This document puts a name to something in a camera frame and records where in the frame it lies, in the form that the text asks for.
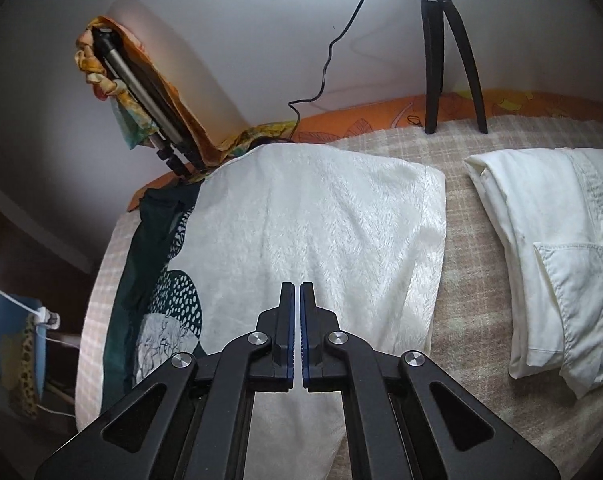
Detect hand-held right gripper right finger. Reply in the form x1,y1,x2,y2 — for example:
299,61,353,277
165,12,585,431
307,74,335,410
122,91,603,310
300,282,562,480

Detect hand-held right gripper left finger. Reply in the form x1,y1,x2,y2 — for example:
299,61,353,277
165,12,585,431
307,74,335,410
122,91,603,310
34,282,297,480

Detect white and green patterned top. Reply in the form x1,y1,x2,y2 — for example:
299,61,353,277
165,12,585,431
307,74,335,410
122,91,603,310
102,141,447,480

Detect white pants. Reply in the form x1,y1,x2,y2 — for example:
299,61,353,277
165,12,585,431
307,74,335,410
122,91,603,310
464,146,603,401

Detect beige plaid blanket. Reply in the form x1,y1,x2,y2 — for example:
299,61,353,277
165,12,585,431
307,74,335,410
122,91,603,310
76,112,603,480

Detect blue chair with charger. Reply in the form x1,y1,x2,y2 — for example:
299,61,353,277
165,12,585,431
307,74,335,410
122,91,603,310
0,287,82,418

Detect white charger plug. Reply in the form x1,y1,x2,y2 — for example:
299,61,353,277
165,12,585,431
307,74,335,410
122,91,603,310
34,307,62,331

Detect colourful patterned cloth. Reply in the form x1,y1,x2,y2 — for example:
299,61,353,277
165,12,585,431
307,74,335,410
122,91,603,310
74,16,302,181

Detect blue patterned cloth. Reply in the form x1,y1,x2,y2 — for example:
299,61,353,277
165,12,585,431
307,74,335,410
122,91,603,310
0,287,50,418

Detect folded silver black tripod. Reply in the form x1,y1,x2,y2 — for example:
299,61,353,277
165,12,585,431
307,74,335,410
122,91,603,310
90,27,205,177

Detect black mini tripod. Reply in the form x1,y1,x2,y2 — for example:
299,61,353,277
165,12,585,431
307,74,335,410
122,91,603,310
412,0,488,135

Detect black power cable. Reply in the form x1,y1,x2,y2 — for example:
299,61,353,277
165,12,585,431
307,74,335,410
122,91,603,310
288,0,377,143

